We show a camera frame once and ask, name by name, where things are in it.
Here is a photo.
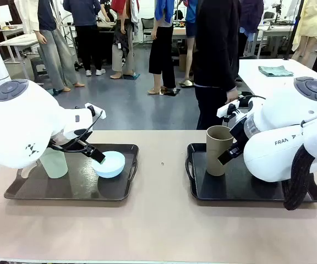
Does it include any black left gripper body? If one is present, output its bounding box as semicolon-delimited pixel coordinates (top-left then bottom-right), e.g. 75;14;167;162
49;138;91;155

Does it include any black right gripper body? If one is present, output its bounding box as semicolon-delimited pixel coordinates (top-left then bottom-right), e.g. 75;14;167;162
229;115;249;150

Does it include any brown cup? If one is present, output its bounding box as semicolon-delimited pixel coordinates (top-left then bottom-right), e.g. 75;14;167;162
205;125;235;177

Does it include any pale blue bowl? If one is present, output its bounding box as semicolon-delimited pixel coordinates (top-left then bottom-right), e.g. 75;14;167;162
92;150;127;180

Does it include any pale green cup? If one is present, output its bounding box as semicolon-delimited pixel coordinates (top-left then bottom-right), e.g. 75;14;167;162
39;147;69;179

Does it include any green cloth mat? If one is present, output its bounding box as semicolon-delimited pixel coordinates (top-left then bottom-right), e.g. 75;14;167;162
258;65;294;78

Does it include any person left forearm dark sleeve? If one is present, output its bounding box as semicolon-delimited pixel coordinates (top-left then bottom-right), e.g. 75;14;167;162
223;49;238;93

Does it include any black tray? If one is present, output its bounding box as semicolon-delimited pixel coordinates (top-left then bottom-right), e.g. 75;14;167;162
185;142;317;203
3;143;140;201

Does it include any person left hand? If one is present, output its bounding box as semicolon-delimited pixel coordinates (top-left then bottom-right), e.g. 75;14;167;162
226;88;239;105

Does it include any white round-edged table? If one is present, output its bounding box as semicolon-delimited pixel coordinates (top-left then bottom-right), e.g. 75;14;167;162
237;58;317;97

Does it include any person in dark suit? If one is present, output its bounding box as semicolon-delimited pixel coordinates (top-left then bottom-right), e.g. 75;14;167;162
193;0;241;130

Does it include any dark metal stool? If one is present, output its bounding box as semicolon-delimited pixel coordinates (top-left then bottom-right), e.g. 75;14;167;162
30;57;48;83

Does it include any brown floor carton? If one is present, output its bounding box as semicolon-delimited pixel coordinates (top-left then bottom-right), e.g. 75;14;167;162
179;53;188;72

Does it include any mannequin in wide grey jeans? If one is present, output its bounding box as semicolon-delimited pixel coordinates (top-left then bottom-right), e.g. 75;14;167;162
36;0;85;93

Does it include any mannequin in red top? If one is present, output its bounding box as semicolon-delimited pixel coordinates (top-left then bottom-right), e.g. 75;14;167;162
111;0;138;80

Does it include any person in navy jacket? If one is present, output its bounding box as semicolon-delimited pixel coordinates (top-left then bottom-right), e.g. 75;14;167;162
63;0;107;77

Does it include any white background workbench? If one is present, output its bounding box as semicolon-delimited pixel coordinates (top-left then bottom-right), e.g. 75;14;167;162
257;10;297;58

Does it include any mannequin in blue shorts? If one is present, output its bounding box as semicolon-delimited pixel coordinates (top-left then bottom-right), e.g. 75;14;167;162
184;0;199;87

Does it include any person in dark purple top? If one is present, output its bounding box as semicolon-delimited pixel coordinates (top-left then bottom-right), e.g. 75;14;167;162
238;0;265;58

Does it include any black tripod stand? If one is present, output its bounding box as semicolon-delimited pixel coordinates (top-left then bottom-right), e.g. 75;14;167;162
282;0;305;61

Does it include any white background desk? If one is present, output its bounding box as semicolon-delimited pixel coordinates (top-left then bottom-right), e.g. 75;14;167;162
0;24;42;80

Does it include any mannequin in cream coat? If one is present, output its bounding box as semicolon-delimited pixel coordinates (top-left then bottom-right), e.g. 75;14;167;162
13;0;41;35

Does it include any mannequin in yellow dress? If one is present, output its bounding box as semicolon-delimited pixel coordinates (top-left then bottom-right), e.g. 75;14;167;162
292;0;317;64

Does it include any black mesh chair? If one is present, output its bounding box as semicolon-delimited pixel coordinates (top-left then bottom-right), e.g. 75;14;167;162
141;18;156;44

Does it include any person in black shirt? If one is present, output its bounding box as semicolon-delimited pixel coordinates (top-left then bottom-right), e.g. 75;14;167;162
99;0;116;23

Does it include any white computer monitor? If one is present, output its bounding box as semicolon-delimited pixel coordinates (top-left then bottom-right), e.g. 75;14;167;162
0;4;13;28

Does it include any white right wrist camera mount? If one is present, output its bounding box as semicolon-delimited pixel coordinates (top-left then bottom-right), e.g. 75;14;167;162
217;99;242;122

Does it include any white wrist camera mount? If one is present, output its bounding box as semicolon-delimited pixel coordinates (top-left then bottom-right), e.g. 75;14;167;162
217;99;242;122
85;103;106;119

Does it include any thin black left camera cable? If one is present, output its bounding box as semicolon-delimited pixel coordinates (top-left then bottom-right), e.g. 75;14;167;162
50;109;105;152

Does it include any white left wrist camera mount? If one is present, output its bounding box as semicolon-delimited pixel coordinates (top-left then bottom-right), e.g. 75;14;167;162
85;103;106;119

